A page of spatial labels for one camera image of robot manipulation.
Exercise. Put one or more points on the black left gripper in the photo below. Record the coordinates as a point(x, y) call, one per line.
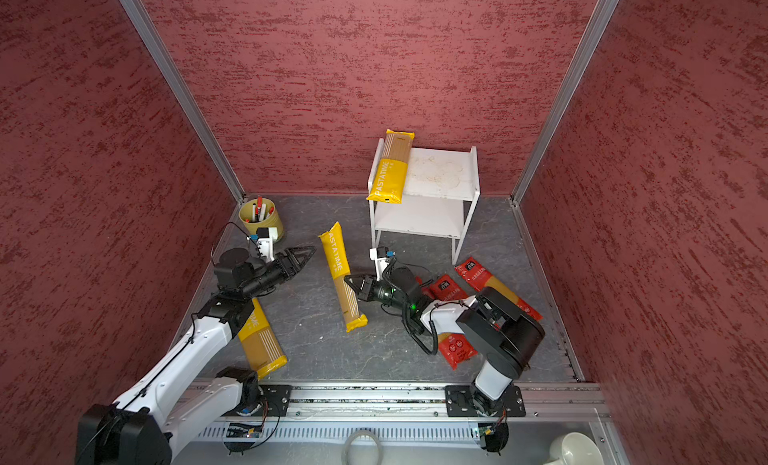
point(292, 253)

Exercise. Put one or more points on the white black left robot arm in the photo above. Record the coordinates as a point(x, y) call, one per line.
point(145, 425)

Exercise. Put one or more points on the red pasta bag left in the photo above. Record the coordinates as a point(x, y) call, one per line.
point(447, 303)

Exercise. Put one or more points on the white two-tier shelf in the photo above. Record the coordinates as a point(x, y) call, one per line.
point(441, 192)

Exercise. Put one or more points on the red pasta bag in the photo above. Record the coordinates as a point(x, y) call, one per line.
point(479, 277)
point(447, 303)

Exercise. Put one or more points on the yellow chopstick holder cup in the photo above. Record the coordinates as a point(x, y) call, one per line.
point(270, 216)

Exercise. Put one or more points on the yellow pasta bag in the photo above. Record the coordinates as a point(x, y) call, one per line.
point(262, 349)
point(335, 252)
point(390, 175)

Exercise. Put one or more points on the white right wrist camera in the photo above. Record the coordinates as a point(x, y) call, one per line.
point(381, 256)

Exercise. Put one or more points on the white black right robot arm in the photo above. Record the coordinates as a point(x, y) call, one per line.
point(503, 334)

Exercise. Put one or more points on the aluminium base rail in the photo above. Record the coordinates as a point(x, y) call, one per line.
point(410, 414)

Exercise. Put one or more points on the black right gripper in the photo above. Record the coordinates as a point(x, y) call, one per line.
point(370, 286)

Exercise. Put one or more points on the white round object corner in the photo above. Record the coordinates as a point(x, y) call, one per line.
point(574, 449)

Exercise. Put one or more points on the red pasta bag right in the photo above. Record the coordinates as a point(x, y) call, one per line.
point(479, 277)

